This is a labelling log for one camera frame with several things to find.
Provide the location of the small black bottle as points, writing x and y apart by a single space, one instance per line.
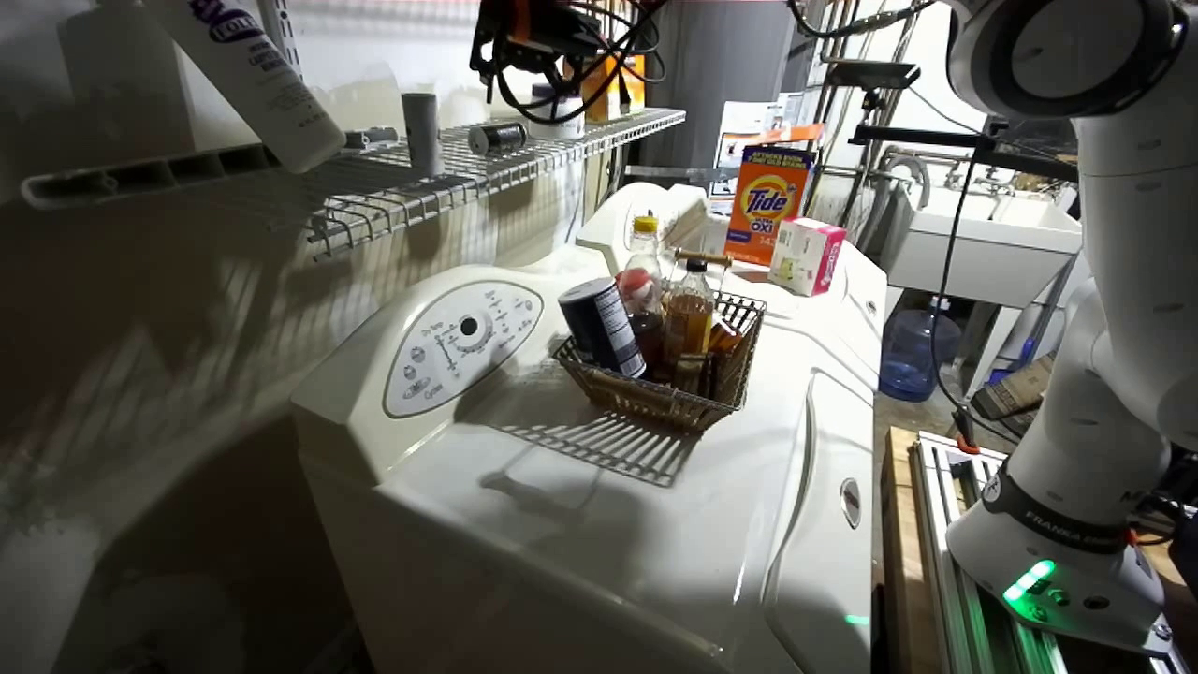
489 141

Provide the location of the red sauce bottle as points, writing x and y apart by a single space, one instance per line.
640 299

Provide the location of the white wire shelf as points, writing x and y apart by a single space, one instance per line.
363 192

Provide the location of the grey cylindrical can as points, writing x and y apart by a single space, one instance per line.
419 126

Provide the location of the white tube purple label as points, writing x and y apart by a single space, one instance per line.
228 47

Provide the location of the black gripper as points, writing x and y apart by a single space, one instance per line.
530 35

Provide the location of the white utility sink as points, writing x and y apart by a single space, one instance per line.
986 247

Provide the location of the amber liquid bottle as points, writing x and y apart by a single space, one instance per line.
689 321

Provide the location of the yellow cap clear bottle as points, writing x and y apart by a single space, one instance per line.
644 247

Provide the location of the brown wire basket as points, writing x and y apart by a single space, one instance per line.
669 404

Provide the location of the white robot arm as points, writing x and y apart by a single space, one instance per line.
1053 529

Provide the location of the orange box on shelf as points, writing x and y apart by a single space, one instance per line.
614 88

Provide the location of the orange detergent box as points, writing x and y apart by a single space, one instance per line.
771 185

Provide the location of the dark blue cylindrical canister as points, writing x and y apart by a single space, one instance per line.
601 328

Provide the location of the white pink small box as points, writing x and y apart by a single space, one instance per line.
806 257

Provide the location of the blue water jug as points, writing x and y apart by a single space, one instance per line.
916 347

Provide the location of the white washing machine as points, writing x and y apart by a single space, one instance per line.
489 519

